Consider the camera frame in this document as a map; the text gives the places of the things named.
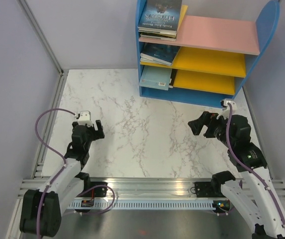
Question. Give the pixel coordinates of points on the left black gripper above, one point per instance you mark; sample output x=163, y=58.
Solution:
x=97, y=134

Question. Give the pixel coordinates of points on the black notebook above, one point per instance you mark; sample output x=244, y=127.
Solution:
x=172, y=78

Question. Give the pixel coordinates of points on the aluminium mounting rail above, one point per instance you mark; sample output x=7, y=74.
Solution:
x=153, y=188

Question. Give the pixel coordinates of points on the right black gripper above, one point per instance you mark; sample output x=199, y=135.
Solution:
x=206, y=118

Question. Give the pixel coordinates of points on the light blue thin book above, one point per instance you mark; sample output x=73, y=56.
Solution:
x=155, y=78

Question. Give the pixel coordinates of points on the teal blue book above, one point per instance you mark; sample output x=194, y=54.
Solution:
x=159, y=53

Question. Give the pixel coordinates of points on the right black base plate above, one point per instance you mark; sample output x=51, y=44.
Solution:
x=204, y=189

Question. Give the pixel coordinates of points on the dark Wuthering Heights book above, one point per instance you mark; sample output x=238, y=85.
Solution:
x=160, y=15

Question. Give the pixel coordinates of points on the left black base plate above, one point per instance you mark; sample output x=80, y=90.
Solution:
x=94, y=189

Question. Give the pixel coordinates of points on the green gold fantasy book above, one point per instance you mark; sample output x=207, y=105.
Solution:
x=157, y=36

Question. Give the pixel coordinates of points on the blue shelf with coloured boards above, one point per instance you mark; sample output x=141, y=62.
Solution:
x=216, y=57

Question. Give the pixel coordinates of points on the left aluminium frame post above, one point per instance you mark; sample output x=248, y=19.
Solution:
x=40, y=34

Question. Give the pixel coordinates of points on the light blue slotted cable duct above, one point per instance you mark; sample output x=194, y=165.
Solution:
x=100, y=204

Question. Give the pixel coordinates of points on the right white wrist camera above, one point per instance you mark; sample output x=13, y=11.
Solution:
x=228, y=108

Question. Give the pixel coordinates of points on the yellow paperback book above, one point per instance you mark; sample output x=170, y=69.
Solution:
x=182, y=14

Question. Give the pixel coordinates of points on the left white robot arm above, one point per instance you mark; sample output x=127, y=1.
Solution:
x=42, y=208

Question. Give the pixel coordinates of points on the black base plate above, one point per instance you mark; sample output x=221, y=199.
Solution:
x=94, y=189
x=204, y=189

